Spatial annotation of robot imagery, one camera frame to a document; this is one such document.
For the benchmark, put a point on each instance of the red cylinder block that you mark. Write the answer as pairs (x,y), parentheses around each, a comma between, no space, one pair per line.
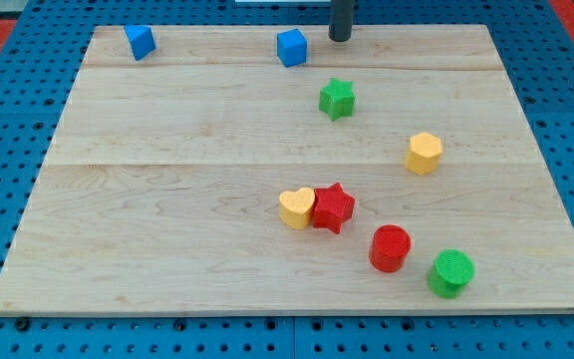
(389,249)

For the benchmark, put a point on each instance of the yellow heart block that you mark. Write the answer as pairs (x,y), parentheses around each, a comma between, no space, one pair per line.
(296,207)

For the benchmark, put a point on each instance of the green cylinder block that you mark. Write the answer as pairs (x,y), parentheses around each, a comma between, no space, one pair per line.
(450,273)

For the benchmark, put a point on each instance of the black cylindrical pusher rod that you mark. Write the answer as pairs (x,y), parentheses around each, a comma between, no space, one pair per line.
(341,20)

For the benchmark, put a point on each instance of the blue cube block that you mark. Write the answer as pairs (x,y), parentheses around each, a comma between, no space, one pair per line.
(292,48)

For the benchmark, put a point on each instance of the red star block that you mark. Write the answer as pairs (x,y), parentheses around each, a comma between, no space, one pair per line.
(332,207)

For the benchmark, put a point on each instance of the light wooden board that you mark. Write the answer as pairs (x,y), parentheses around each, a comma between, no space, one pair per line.
(158,195)

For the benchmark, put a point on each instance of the green star block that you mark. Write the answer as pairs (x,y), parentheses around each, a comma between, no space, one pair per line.
(337,99)

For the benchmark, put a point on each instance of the blue triangular prism block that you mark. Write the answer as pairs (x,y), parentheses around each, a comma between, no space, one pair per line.
(141,40)

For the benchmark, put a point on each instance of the yellow hexagon block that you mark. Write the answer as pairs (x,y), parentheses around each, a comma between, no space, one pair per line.
(423,153)

